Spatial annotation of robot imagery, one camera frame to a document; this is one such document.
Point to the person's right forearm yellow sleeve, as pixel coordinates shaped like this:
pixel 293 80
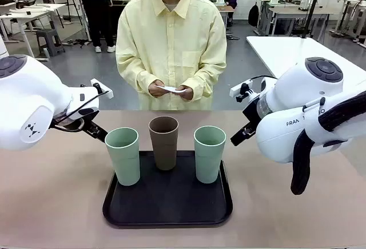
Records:
pixel 134 74

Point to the black backpack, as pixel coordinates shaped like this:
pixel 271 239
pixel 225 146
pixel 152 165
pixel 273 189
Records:
pixel 253 15

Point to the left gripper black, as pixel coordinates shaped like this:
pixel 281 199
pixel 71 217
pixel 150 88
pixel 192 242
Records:
pixel 85 112

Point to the person's right hand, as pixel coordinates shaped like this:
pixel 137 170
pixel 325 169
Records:
pixel 155 90

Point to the black tripod pole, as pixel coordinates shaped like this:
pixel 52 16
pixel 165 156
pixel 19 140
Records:
pixel 313 3

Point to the person's left hand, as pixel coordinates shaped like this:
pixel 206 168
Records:
pixel 187 94

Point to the person's left forearm yellow sleeve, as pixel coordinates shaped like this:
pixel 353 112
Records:
pixel 206 77

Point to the grey topped workshop desk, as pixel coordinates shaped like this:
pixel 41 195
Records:
pixel 300 10

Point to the black plastic serving tray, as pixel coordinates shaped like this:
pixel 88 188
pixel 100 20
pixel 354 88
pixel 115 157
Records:
pixel 168 200

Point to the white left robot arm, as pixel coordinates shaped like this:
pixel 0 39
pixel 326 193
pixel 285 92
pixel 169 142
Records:
pixel 28 94

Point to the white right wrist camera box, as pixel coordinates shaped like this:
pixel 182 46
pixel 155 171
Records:
pixel 238 89

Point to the white cluttered workshop desk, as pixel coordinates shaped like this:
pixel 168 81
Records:
pixel 28 10

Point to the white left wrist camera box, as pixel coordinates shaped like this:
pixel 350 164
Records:
pixel 103 90

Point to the grey plastic step stool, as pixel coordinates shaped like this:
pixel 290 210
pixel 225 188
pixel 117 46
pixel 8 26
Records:
pixel 50 40

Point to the large white table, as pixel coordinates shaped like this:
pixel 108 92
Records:
pixel 286 52

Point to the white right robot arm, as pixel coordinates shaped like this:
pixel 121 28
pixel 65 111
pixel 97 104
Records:
pixel 300 89

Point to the person in yellow shirt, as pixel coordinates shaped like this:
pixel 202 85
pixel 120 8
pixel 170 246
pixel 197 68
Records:
pixel 171 32

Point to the person in navy top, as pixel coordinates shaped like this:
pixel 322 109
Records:
pixel 94 3

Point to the mint green plastic cup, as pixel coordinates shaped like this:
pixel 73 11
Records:
pixel 208 160
pixel 123 157

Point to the white scalloped paper coaster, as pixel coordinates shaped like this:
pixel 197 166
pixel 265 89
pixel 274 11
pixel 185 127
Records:
pixel 171 89

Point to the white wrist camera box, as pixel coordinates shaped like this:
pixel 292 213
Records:
pixel 103 90
pixel 238 89

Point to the brown plastic cup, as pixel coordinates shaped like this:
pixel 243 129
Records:
pixel 164 152

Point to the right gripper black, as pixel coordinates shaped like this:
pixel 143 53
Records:
pixel 251 109

